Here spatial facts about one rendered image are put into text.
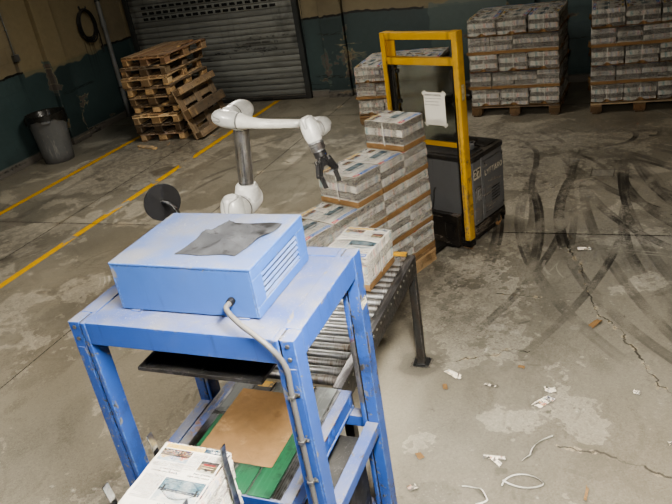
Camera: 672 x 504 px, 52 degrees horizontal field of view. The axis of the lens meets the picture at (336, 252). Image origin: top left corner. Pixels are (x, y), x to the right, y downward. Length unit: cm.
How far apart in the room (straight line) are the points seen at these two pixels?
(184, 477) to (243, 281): 75
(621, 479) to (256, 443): 191
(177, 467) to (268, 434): 56
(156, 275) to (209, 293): 22
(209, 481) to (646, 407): 269
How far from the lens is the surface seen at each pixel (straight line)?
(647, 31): 936
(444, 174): 611
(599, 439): 416
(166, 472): 269
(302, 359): 235
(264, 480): 291
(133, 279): 265
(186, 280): 250
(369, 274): 395
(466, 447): 408
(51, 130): 1128
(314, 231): 479
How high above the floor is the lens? 277
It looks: 26 degrees down
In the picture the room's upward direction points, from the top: 9 degrees counter-clockwise
